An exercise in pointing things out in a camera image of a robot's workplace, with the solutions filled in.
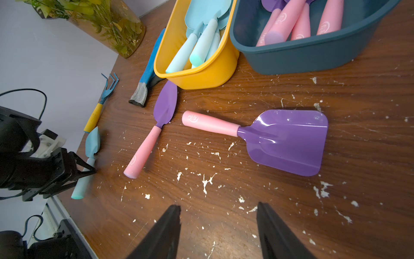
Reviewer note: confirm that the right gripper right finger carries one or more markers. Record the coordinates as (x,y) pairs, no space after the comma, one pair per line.
(276,239)

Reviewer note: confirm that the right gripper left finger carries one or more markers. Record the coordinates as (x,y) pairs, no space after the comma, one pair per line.
(162,241)

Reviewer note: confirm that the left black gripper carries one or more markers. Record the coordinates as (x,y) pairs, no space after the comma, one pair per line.
(43,176)

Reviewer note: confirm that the teal shovel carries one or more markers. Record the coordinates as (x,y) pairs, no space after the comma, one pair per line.
(196,54)
(92,146)
(213,14)
(179,61)

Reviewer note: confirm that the purple square shovel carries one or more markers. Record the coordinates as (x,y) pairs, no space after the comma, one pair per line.
(284,24)
(288,140)
(302,27)
(331,19)

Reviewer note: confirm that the yellow plastic storage box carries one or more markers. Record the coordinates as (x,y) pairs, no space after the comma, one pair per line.
(215,72)

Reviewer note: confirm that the teal plastic storage box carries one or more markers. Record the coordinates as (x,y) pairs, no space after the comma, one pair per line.
(315,53)

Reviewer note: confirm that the purple pointed shovel top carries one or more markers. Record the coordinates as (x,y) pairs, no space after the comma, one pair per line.
(274,7)

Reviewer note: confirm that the purple pointed shovel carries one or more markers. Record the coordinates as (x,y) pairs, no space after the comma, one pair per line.
(164,110)
(274,7)

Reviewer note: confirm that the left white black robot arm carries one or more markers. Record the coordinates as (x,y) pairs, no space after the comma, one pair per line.
(19,133)

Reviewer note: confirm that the blue grey gardening glove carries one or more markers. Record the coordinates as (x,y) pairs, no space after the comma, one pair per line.
(149,78)

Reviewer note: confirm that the purple pointed shovel lower left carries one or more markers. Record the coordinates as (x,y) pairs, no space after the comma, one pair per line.
(164,110)

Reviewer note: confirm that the artificial plant in glass vase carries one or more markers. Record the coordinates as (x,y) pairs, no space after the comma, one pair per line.
(110,22)

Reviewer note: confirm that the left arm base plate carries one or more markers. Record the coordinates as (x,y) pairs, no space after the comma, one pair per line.
(65,244)

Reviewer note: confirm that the blue rake yellow handle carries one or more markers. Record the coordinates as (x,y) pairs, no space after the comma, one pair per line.
(107,91)

